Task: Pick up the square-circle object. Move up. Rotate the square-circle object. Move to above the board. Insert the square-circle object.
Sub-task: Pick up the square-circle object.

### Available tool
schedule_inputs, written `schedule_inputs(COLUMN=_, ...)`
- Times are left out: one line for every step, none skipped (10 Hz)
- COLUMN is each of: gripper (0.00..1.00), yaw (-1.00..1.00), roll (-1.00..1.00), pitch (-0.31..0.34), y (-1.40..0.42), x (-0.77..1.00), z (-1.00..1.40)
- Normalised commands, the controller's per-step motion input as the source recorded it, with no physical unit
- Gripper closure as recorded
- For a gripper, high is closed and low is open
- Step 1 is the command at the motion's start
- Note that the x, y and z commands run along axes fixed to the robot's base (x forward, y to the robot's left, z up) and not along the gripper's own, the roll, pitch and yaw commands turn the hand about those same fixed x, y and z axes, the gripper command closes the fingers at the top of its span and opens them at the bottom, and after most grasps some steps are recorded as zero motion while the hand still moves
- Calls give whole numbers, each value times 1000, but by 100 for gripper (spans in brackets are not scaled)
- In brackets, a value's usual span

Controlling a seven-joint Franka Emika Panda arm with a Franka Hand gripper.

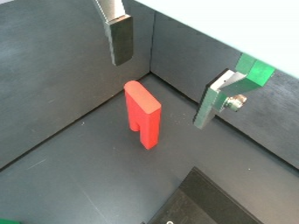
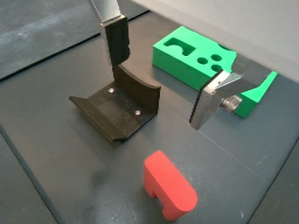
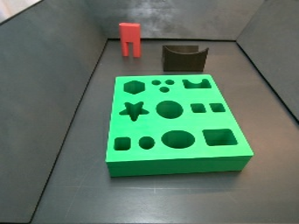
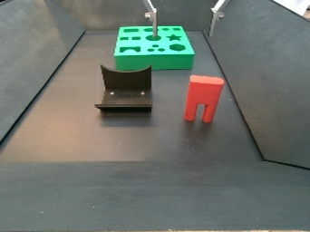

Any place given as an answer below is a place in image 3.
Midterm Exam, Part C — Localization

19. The red two-pronged block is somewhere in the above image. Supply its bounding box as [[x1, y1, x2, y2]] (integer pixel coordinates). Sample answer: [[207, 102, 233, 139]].
[[119, 23, 141, 58]]

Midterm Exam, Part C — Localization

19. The green foam shape board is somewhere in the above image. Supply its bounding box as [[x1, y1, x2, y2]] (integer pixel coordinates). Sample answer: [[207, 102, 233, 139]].
[[105, 74, 253, 177]]

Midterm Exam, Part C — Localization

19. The black curved bracket block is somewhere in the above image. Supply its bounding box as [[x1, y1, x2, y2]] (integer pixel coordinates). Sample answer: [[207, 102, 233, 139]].
[[163, 45, 209, 72]]

